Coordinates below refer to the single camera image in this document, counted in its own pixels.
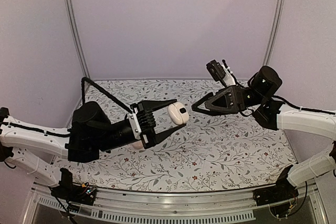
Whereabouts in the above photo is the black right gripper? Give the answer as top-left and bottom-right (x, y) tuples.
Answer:
(191, 85), (264, 116)

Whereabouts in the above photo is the white earbuds charging case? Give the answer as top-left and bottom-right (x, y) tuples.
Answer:
(167, 102), (190, 125)

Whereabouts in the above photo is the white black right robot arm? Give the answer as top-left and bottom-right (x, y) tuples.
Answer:
(192, 60), (335, 201)

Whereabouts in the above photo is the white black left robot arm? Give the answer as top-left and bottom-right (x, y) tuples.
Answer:
(1, 100), (189, 200)

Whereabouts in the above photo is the pinkish earbud on table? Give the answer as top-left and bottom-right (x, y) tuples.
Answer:
(132, 142), (143, 150)

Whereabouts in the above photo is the floral patterned table mat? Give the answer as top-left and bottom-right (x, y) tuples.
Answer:
(53, 80), (296, 193)

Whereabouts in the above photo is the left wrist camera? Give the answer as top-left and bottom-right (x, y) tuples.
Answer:
(128, 108), (143, 140)

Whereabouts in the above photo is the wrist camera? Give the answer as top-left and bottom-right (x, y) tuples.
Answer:
(128, 108), (143, 140)
(206, 60), (237, 87)

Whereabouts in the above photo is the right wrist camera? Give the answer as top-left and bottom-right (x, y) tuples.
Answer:
(206, 60), (237, 87)

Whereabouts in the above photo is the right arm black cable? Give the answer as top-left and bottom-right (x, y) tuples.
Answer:
(236, 77), (336, 116)

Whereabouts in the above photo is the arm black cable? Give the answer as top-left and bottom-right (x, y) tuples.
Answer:
(80, 77), (134, 112)
(236, 77), (336, 116)

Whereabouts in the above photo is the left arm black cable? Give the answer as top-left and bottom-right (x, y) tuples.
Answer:
(80, 77), (134, 112)

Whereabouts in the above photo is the aluminium front rail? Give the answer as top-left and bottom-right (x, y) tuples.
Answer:
(23, 181), (331, 223)

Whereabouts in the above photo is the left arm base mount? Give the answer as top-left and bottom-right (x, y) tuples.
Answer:
(49, 168), (97, 206)

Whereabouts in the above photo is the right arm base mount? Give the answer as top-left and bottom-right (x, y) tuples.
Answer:
(253, 165), (299, 219)

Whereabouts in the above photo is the right aluminium corner post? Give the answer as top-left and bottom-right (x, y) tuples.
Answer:
(262, 0), (289, 67)

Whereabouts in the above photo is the aluminium corner post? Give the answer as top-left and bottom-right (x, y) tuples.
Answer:
(64, 0), (90, 78)
(262, 0), (289, 67)

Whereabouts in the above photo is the left aluminium corner post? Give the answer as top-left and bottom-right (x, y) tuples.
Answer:
(64, 0), (90, 78)

